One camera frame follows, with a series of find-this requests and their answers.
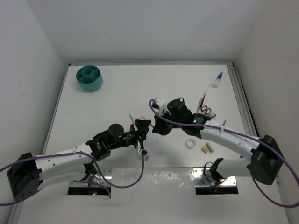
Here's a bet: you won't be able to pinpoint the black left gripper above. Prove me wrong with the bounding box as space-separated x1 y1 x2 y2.
109 120 151 150

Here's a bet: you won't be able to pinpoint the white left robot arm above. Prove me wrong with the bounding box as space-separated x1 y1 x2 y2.
7 119 151 203

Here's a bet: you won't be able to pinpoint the clear tape roll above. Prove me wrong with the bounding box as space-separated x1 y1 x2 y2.
185 138 196 149

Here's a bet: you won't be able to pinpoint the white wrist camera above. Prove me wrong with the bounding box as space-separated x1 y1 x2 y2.
136 146 150 161
152 97 167 110

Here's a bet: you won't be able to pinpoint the teal round organizer container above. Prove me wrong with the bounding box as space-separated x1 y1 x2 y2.
76 65 103 92

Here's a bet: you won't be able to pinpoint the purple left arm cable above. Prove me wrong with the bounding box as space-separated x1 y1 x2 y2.
0 153 144 207

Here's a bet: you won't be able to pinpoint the small blue cap bottle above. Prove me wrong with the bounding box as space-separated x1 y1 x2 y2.
212 72 223 88

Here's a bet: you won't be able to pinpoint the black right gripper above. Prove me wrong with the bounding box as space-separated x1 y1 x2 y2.
153 109 183 136

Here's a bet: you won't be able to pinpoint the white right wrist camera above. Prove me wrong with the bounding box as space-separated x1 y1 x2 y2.
152 97 167 110

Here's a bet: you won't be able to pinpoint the white eraser block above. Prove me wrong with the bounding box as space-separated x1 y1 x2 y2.
206 142 214 153

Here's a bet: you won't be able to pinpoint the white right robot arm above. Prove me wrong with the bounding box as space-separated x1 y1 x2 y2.
149 98 283 185

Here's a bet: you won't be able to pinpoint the small black handled scissors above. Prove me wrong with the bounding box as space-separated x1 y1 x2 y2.
200 105 212 116

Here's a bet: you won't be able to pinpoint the yellow eraser block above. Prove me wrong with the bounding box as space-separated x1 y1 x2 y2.
201 146 209 153

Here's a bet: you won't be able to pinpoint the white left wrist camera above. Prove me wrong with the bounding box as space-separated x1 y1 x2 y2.
136 146 150 161

